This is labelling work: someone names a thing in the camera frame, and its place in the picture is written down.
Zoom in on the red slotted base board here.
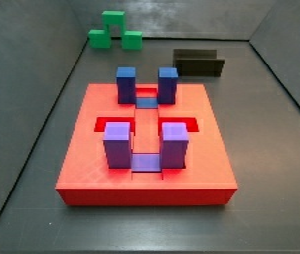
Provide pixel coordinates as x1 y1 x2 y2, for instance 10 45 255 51
57 84 237 206

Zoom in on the purple U-shaped block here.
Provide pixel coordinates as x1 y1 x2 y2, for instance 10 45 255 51
104 122 189 173

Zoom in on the dark blue U-shaped block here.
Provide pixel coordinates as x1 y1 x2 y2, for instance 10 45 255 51
117 67 179 109

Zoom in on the green arch block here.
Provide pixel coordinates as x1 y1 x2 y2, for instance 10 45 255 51
88 10 144 50

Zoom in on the black angled bracket holder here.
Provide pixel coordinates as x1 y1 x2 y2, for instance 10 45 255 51
173 49 225 77

